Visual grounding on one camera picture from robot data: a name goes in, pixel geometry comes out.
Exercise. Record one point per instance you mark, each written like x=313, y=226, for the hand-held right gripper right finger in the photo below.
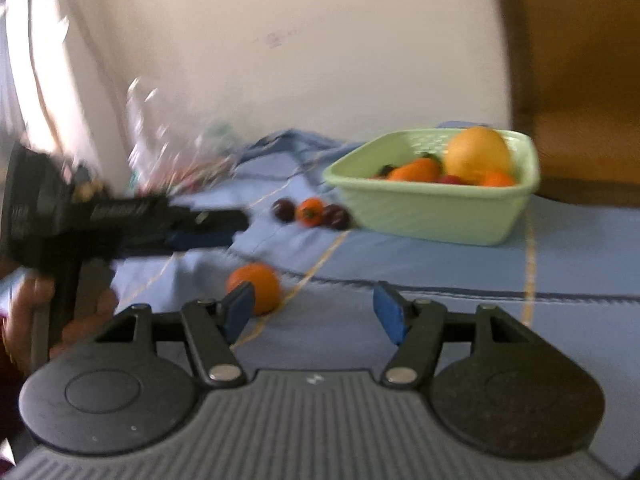
x=390, y=315

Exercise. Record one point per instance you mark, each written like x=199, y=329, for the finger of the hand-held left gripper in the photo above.
x=200, y=241
x=215, y=220

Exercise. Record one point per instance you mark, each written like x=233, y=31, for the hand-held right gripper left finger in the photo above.
x=239, y=312

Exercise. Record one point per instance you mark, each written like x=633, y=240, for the tangerine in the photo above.
x=265, y=285
x=495, y=180

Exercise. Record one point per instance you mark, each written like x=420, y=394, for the dark purple cherry tomato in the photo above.
x=284, y=209
x=336, y=216

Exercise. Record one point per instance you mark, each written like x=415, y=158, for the round orange cherry tomato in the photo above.
x=310, y=211

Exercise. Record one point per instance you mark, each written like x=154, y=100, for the green plastic basket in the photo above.
x=440, y=215

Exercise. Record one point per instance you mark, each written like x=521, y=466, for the oval orange cherry tomato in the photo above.
x=415, y=171

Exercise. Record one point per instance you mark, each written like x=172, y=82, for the red cherry tomato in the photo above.
x=450, y=179

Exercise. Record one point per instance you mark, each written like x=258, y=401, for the yellow grapefruit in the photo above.
x=477, y=155

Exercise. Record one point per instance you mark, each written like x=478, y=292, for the person's left hand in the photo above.
x=20, y=320

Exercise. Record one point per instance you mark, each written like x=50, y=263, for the blue striped bedsheet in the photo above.
x=450, y=270

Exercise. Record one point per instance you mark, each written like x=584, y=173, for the clear plastic bag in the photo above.
x=165, y=160

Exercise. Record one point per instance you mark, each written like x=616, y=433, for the brown woven mat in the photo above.
x=575, y=85

